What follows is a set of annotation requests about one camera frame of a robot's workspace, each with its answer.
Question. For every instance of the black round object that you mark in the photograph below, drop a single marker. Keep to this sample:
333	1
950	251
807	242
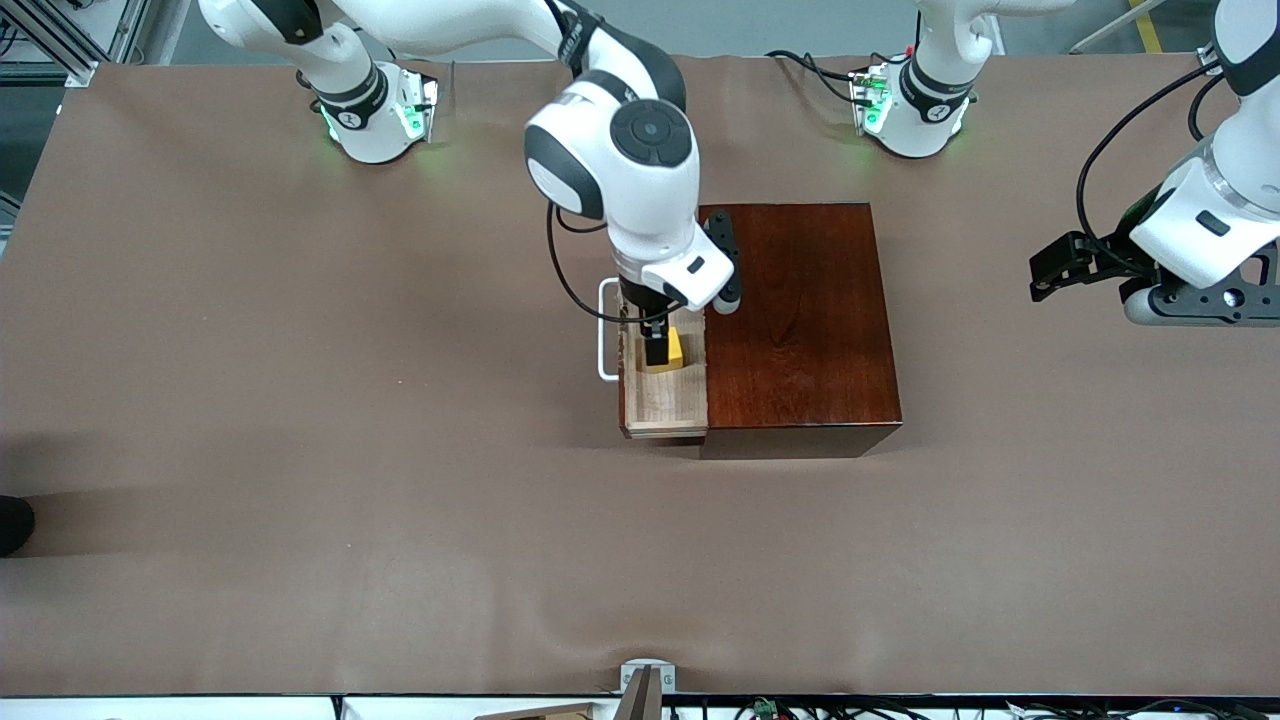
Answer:
12	525

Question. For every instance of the green terminal connector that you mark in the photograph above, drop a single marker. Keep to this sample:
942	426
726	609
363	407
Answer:
766	707

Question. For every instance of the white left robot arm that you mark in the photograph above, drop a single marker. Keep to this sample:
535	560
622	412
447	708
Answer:
935	100

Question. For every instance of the grey metal post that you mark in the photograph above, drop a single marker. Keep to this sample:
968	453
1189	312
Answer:
640	700

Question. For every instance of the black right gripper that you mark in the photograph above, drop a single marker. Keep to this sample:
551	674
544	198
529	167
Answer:
641	304

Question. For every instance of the light wooden plank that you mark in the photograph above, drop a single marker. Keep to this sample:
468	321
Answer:
540	713

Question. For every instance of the brown table cover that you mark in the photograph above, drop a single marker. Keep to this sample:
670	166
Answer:
500	600

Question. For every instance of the aluminium frame structure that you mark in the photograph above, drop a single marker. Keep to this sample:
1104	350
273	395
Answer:
70	40

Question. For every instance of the yellow floor tape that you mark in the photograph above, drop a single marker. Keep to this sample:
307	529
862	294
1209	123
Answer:
1147	25

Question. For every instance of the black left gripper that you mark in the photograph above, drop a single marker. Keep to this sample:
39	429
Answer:
1118	257

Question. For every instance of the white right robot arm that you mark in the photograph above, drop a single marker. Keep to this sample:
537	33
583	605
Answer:
620	170

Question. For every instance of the silver metal bracket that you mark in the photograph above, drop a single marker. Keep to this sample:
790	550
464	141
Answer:
650	668

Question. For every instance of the aluminium extrusion bar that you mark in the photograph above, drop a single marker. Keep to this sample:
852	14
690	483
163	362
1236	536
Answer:
1210	62

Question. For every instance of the dark brown wooden cabinet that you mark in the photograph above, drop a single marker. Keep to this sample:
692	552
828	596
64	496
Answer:
810	330

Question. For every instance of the silver arm base connector bracket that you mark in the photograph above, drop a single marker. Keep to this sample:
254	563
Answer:
422	105
868	100

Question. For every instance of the yellow block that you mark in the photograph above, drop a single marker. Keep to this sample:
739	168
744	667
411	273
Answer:
677	352

